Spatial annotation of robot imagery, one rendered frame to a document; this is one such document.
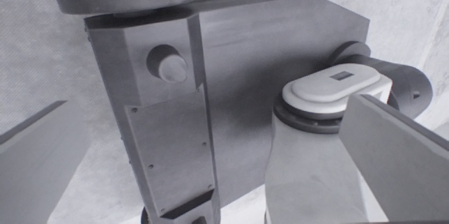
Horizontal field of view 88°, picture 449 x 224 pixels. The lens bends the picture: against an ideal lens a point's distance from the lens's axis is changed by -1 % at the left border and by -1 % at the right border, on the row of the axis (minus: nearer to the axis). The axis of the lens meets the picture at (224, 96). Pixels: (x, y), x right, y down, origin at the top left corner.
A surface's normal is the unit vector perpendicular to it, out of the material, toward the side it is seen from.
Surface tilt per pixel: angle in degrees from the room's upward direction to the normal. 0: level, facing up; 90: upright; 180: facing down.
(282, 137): 90
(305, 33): 0
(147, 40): 0
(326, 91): 90
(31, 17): 0
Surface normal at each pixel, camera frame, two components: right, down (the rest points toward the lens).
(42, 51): 0.51, 0.37
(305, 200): -0.14, -0.99
